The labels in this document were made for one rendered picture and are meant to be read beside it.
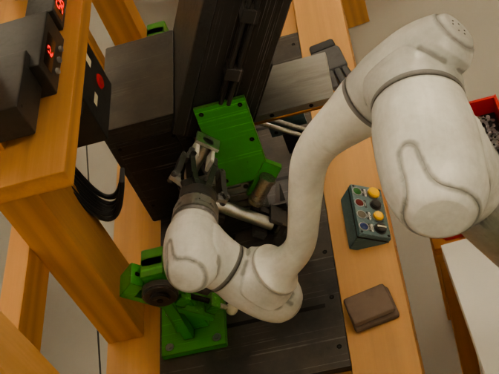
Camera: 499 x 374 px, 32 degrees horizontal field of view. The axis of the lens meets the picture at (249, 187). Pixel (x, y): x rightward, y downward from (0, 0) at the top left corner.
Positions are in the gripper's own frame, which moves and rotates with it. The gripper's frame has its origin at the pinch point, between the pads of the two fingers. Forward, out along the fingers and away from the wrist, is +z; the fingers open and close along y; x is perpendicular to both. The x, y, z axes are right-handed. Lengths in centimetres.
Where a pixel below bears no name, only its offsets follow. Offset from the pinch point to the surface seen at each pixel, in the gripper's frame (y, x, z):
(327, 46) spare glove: -29, -12, 63
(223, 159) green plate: -5.6, 1.7, 4.4
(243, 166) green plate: -10.5, 1.1, 4.5
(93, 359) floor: -18, 133, 63
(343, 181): -37.2, 0.5, 17.1
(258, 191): -15.5, 3.3, 1.1
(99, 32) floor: 24, 105, 248
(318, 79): -19.6, -17.8, 23.0
